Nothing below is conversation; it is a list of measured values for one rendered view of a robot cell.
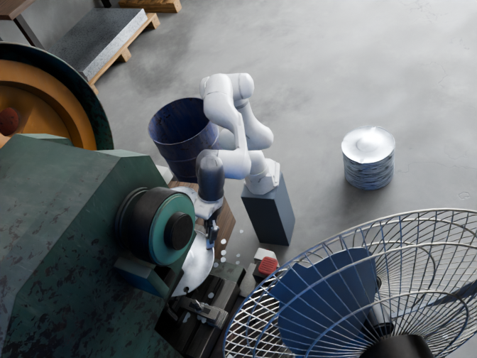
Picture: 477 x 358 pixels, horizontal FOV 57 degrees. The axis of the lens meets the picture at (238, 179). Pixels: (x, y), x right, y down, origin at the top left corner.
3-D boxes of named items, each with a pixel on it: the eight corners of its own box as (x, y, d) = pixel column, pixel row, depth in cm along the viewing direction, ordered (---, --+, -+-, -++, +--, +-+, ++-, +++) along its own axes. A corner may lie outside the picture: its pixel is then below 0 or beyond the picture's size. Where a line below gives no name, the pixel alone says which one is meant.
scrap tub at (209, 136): (193, 143, 326) (170, 94, 291) (242, 153, 307) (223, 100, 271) (165, 187, 305) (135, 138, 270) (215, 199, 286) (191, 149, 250)
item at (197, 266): (136, 248, 176) (135, 247, 175) (202, 218, 177) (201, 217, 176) (150, 310, 156) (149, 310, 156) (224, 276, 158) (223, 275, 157)
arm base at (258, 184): (251, 160, 237) (245, 143, 226) (284, 162, 230) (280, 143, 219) (240, 193, 224) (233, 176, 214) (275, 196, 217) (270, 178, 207)
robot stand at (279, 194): (266, 217, 266) (249, 169, 233) (295, 219, 259) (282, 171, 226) (259, 242, 256) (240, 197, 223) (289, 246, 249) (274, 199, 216)
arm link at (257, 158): (232, 158, 222) (218, 122, 203) (267, 157, 216) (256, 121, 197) (227, 175, 215) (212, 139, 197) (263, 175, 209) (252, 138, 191)
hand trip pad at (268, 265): (267, 264, 167) (263, 254, 161) (282, 268, 164) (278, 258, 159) (260, 280, 163) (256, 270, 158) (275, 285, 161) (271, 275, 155)
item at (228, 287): (150, 258, 188) (144, 251, 184) (240, 290, 168) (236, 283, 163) (109, 322, 173) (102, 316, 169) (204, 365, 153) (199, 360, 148)
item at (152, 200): (173, 217, 126) (140, 167, 109) (206, 227, 120) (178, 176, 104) (130, 286, 114) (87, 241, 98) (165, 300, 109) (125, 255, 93)
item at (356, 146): (349, 123, 264) (349, 123, 264) (399, 129, 251) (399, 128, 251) (335, 159, 249) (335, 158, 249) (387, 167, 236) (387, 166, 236)
